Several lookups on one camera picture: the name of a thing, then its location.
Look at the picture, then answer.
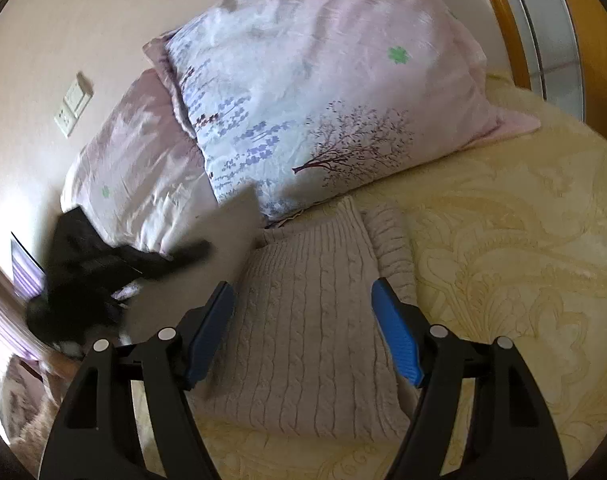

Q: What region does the wooden framed glass door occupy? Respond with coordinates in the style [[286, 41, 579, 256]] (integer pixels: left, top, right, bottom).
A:
[[471, 0, 607, 133]]

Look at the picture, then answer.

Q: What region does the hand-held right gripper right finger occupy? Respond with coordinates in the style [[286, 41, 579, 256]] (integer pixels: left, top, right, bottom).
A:
[[372, 277, 569, 480]]

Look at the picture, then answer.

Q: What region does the pink pillow with tree print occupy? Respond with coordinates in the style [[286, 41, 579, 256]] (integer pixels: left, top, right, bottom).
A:
[[142, 0, 541, 225]]

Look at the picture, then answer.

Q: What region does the white wall switch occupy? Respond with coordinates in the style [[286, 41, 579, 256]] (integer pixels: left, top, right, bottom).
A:
[[64, 73, 94, 114]]

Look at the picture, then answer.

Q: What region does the beige cable knit sweater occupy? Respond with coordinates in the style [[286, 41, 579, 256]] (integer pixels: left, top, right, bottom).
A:
[[121, 185, 420, 443]]

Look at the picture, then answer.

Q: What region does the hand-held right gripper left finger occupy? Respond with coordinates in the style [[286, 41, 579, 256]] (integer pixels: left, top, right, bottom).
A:
[[38, 281, 236, 480]]

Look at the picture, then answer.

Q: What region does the fluffy beige rug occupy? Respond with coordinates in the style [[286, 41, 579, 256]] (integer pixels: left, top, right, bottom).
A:
[[0, 354, 82, 466]]

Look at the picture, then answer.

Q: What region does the pink pillow with purple flowers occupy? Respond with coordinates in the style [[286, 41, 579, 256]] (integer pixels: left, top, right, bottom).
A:
[[60, 67, 220, 257]]

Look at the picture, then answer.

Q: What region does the white wall socket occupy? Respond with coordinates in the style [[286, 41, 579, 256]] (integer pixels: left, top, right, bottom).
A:
[[54, 102, 80, 139]]

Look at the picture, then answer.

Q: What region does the purple curtain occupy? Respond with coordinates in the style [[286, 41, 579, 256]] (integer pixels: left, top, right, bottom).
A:
[[11, 232, 47, 301]]

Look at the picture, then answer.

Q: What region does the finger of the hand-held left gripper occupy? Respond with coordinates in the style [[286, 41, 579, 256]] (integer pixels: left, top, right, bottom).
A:
[[118, 239, 215, 279]]

